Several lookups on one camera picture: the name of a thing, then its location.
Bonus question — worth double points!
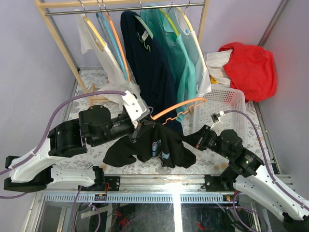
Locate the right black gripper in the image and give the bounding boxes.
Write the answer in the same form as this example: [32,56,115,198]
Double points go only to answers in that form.
[181,124,231,160]

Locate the black t shirt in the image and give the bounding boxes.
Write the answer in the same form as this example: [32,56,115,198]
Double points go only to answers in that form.
[102,123,196,168]

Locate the orange hanger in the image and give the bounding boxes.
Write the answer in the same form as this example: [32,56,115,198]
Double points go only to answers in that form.
[102,0,131,82]
[147,97,208,126]

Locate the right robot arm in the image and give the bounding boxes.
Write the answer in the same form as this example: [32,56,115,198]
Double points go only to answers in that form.
[183,125,309,232]

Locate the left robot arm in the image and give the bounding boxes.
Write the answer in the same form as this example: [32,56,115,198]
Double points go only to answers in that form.
[3,105,155,193]

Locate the pale blue hanging t shirt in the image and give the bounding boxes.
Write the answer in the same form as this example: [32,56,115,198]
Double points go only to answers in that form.
[169,7,211,97]

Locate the navy hanging t shirt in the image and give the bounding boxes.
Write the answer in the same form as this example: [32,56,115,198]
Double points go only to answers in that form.
[120,10,184,136]

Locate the teal hanging t shirt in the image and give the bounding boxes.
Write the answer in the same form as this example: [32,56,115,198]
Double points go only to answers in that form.
[140,7,197,123]

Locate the pale yellow hanger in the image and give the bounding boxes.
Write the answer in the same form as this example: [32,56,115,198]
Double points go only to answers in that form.
[76,0,106,54]

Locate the white hanging t shirt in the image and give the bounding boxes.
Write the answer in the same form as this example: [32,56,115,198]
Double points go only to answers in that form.
[75,14,140,96]

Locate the mint green hanger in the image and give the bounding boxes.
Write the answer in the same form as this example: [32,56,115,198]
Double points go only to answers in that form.
[135,15,154,39]

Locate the blue hanger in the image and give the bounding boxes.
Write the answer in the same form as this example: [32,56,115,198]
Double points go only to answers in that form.
[96,0,126,79]

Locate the white plastic laundry basket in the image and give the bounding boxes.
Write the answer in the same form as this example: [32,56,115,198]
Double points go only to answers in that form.
[192,84,248,145]

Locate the white crumpled cloth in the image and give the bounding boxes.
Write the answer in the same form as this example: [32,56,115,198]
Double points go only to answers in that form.
[204,49,232,87]

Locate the red cloth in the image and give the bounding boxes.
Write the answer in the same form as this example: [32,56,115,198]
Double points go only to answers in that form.
[219,42,277,102]

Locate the wooden clothes rack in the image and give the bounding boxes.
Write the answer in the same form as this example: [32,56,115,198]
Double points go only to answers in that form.
[34,0,209,93]

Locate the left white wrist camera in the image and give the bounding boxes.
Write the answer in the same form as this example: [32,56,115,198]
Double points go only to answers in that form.
[122,90,150,129]

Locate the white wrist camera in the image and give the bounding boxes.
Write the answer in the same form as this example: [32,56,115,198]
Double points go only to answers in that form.
[211,111,225,131]
[122,90,150,129]

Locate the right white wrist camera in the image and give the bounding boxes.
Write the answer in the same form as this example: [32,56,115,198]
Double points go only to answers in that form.
[211,111,225,131]

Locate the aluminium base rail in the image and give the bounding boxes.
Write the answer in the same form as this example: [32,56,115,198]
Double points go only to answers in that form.
[36,174,234,203]

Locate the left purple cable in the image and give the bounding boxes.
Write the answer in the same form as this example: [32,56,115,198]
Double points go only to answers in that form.
[0,90,126,200]

